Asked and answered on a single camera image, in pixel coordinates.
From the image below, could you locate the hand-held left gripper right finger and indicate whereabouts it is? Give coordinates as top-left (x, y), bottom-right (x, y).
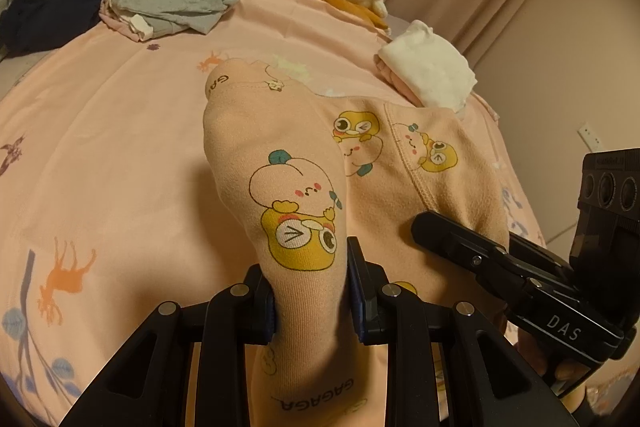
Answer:
top-left (346, 237), bottom-right (581, 427)

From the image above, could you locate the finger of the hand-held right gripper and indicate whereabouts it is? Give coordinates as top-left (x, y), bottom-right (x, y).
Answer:
top-left (411, 211), bottom-right (532, 304)
top-left (507, 233), bottom-right (577, 286)

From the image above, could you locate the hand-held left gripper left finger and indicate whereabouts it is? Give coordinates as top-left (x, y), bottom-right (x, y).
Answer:
top-left (60, 263), bottom-right (278, 427)

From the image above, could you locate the pink cartoon print garment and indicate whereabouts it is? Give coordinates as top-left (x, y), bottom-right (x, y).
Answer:
top-left (202, 59), bottom-right (513, 427)

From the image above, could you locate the person's right hand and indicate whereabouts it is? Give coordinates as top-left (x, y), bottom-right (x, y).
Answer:
top-left (515, 327), bottom-right (606, 403)

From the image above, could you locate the folded pink garment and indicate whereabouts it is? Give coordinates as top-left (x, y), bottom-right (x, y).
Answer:
top-left (376, 57), bottom-right (426, 106)

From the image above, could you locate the folded white garment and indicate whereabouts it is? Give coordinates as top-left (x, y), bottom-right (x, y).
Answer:
top-left (377, 20), bottom-right (479, 114)

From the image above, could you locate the pink animal print bedsheet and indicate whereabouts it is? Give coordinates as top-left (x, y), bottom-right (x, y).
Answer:
top-left (0, 0), bottom-right (551, 427)

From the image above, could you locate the pale pink cloth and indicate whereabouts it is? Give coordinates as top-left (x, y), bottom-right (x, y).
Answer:
top-left (99, 0), bottom-right (157, 42)

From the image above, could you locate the navy cloth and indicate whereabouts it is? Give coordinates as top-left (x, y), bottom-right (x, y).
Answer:
top-left (0, 0), bottom-right (119, 56)

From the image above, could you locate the white wall socket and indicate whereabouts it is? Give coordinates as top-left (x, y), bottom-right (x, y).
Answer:
top-left (577, 122), bottom-right (604, 148)

